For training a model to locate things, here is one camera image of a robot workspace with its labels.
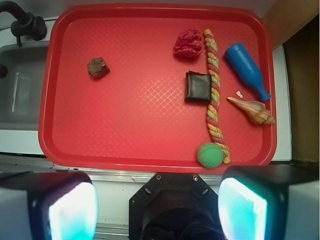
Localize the tan conch seashell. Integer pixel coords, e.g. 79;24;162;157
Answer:
227;96;276;125

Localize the cardboard box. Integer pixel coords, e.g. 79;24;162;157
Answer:
263;0;320;164

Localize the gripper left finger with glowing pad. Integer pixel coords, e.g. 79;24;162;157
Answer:
0;171;98;240

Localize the small white scrap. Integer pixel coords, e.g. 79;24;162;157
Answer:
236;91;244;99

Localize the crumpled red paper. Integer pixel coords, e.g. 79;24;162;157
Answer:
173;29;203;58

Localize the grey faucet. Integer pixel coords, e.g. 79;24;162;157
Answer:
0;0;47;47

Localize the black rectangular block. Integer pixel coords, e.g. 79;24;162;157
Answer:
184;71;212;103

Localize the red plastic tray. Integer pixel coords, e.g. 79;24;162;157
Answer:
38;4;277;174

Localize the brown rock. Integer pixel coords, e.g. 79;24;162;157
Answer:
87;57;110;78

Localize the multicolour twisted rope toy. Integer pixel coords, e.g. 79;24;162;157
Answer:
203;29;231;165

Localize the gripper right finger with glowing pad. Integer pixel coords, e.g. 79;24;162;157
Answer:
218;164;320;240

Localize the grey sink basin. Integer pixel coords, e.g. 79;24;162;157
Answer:
0;41;49;131

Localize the green ball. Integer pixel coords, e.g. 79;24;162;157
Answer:
197;142;224;169

